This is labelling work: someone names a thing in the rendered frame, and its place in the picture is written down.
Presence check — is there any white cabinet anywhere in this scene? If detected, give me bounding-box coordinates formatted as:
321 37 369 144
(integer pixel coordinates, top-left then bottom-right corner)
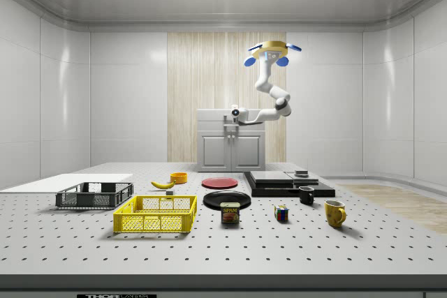
196 108 266 173

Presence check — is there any red plate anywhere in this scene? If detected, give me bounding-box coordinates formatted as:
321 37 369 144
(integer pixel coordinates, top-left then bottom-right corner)
201 177 239 189

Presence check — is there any black plate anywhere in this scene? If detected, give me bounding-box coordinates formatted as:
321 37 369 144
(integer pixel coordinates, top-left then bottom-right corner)
203 190 252 210

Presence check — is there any black stove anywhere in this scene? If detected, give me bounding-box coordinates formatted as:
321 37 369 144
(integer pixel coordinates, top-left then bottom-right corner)
243 169 337 198

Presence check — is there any banana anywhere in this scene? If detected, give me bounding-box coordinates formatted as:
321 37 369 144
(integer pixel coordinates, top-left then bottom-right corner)
150 179 177 190

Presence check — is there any flat-sided can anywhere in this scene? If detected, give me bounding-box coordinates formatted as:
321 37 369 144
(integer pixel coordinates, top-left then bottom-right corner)
219 202 241 225

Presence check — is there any puzzle cube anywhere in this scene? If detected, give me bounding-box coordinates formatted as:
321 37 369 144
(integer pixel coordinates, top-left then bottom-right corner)
274 204 290 223

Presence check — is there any black mug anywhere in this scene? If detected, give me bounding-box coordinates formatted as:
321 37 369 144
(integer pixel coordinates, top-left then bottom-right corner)
298 186 315 205

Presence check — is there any yellow basket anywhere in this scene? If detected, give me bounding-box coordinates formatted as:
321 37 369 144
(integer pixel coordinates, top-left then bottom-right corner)
112 195 198 234

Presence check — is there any yellow mug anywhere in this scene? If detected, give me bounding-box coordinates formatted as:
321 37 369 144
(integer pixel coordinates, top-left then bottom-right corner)
324 200 347 228

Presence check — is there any dark grey basket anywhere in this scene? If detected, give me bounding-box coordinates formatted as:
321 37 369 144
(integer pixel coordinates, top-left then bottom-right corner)
54 181 135 211

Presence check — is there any white board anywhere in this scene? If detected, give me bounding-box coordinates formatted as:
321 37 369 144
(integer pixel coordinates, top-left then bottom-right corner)
0 173 134 193

